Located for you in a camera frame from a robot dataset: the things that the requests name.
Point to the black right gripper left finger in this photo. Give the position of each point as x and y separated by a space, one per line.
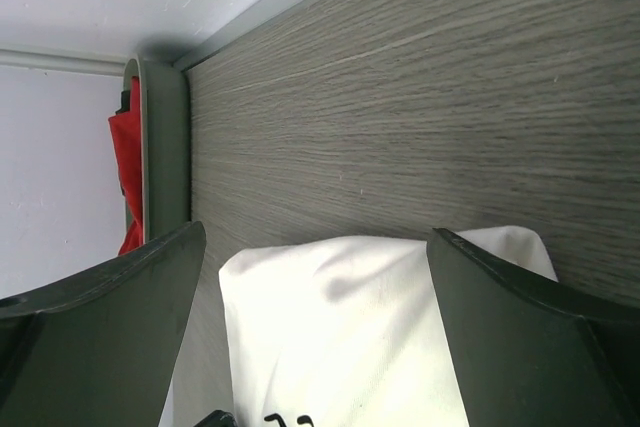
99 348

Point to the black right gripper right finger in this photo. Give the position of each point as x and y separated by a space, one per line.
529 351

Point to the white flower print t-shirt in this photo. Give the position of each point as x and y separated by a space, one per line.
339 332

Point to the red t-shirt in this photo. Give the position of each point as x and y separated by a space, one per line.
126 137

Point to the grey plastic tray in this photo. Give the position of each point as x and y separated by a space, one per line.
165 117

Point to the black t-shirt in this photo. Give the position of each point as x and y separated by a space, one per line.
124 102

